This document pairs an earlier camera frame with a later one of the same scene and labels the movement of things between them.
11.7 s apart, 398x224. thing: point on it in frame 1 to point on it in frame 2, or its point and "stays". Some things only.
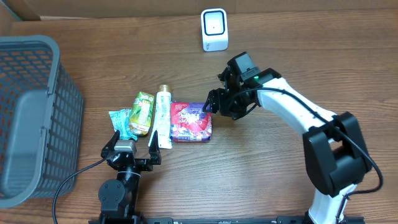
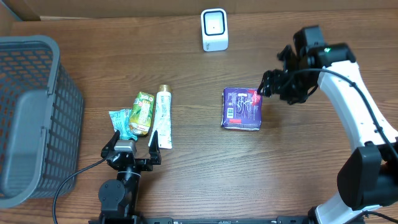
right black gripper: x=219 y=101 to x=277 y=84
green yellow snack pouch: x=141 y=113 stays
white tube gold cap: x=162 y=123 stays
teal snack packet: x=120 y=121 stays
